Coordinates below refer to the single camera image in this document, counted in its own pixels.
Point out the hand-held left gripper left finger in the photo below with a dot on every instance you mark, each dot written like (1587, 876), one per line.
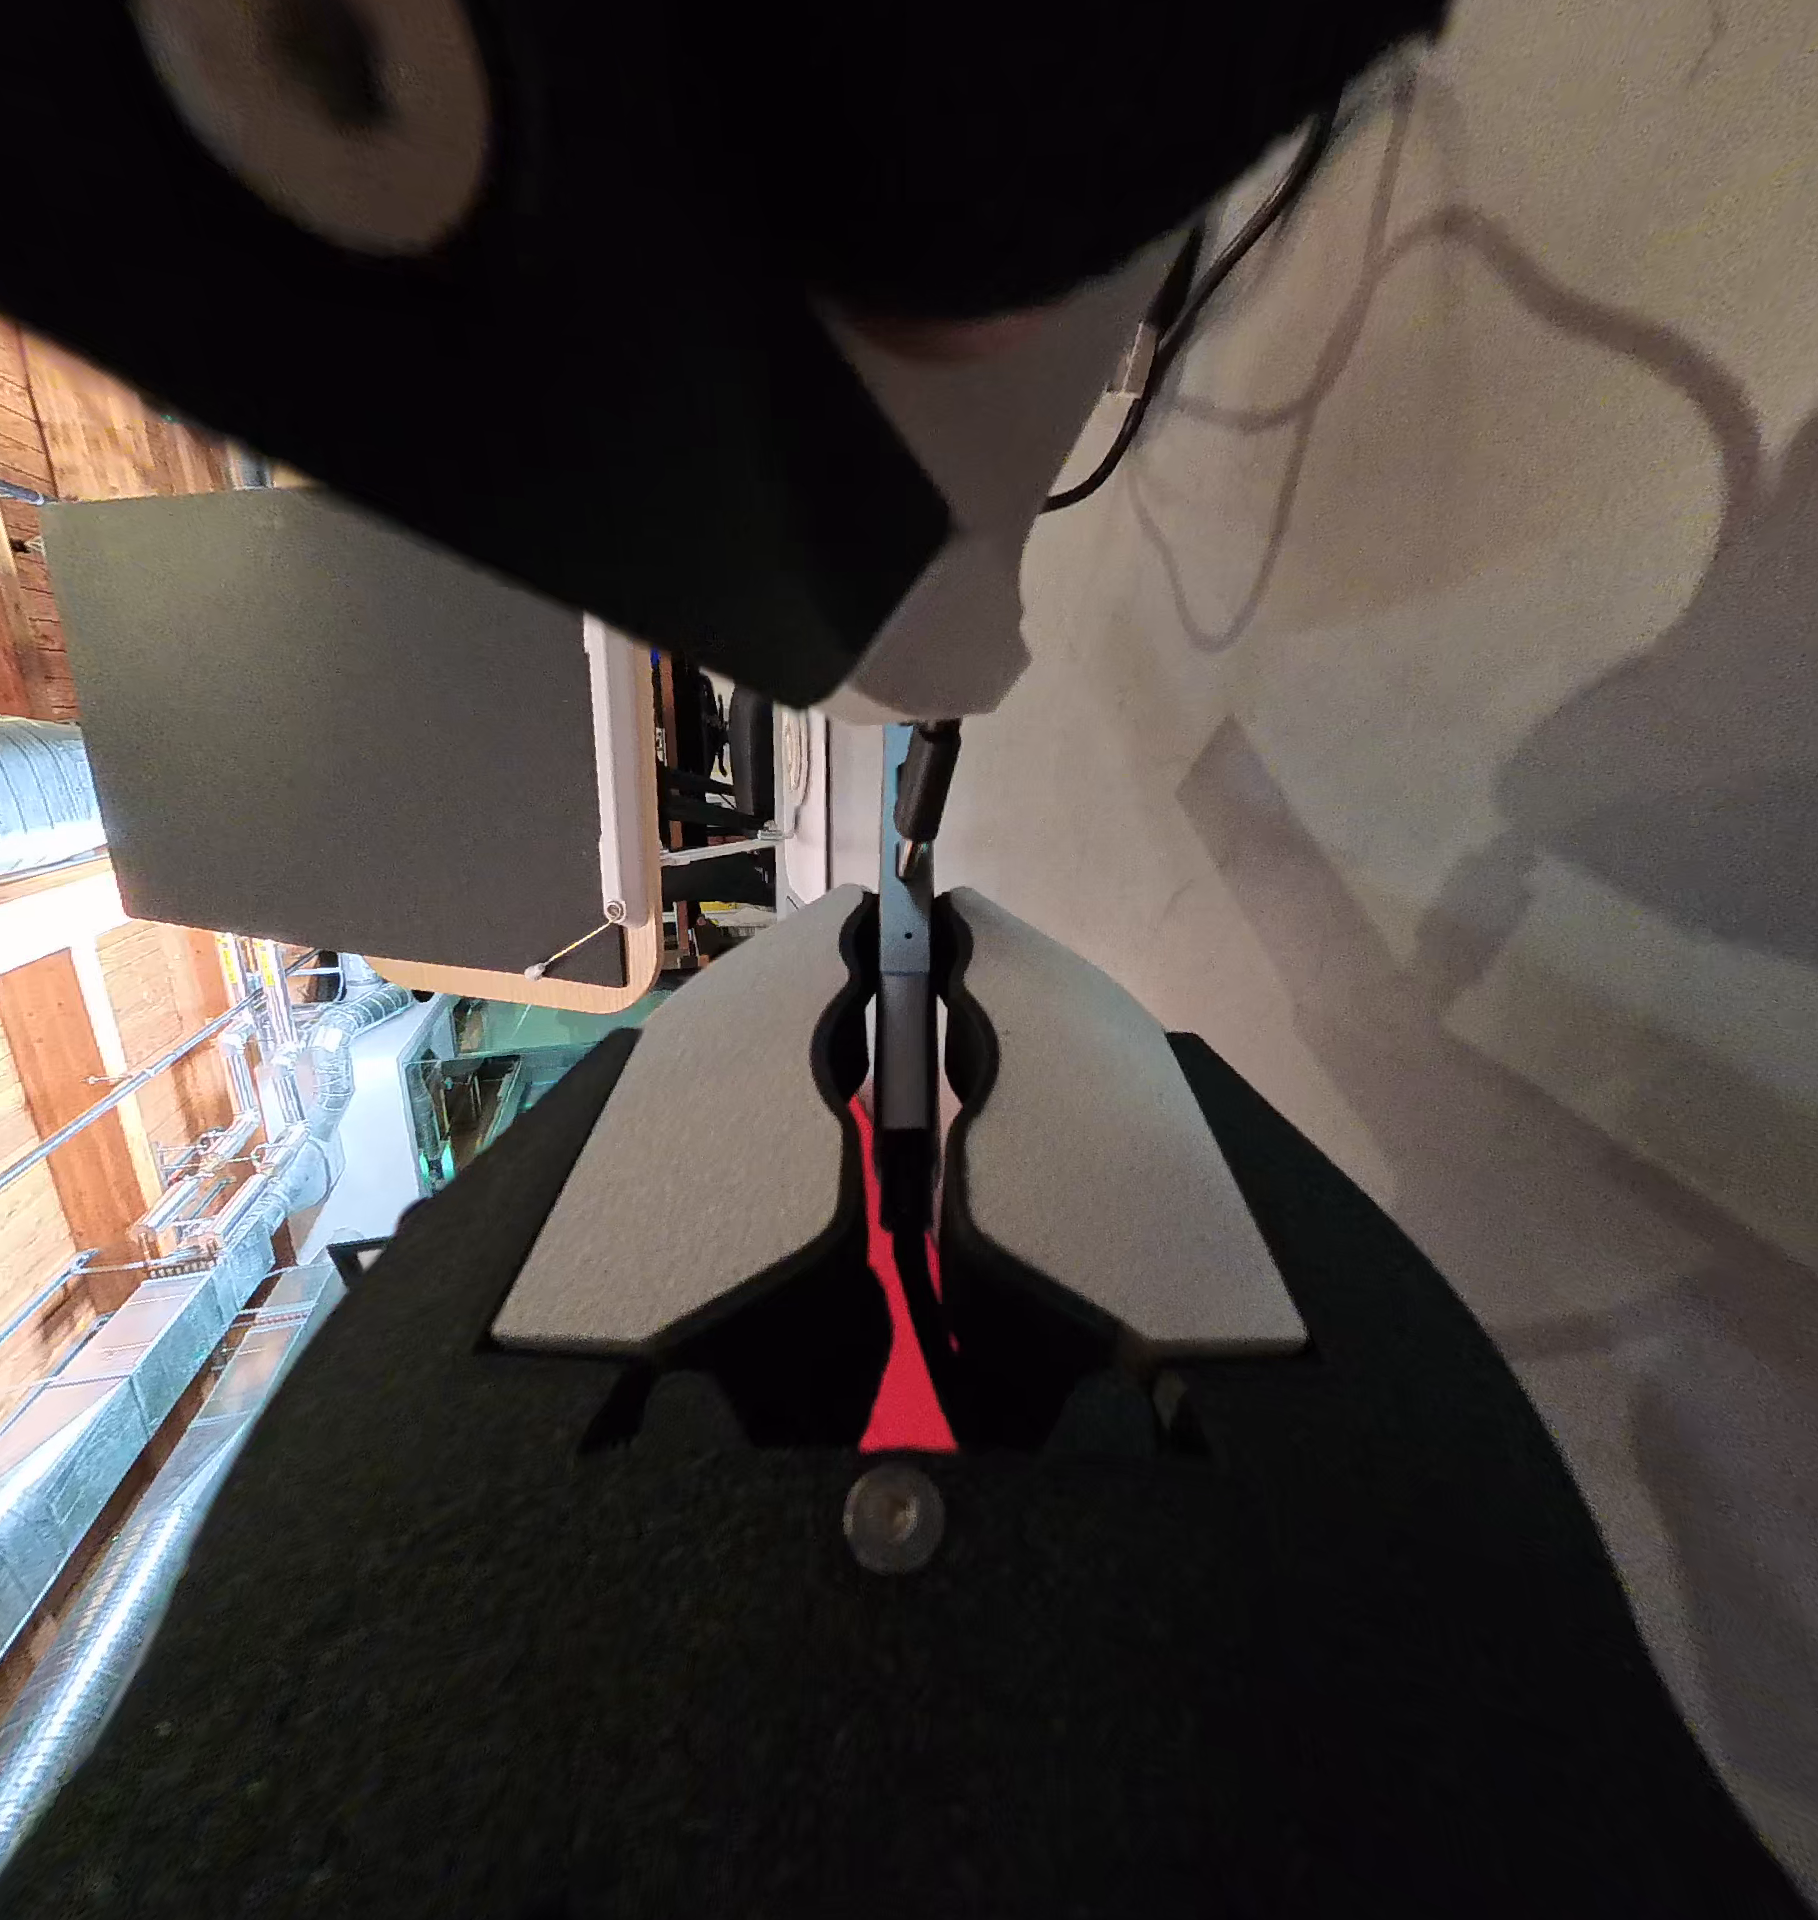
(699, 1171)

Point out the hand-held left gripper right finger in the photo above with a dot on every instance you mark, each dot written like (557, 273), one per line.
(1120, 1171)

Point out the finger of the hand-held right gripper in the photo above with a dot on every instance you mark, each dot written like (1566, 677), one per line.
(1029, 422)
(948, 644)

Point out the grey usb hub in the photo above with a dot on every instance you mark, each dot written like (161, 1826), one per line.
(905, 1034)

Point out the red plastic bin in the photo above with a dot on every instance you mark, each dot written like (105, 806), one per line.
(894, 1378)

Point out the silver air duct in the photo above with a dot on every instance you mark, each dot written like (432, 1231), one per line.
(14, 800)
(99, 1439)

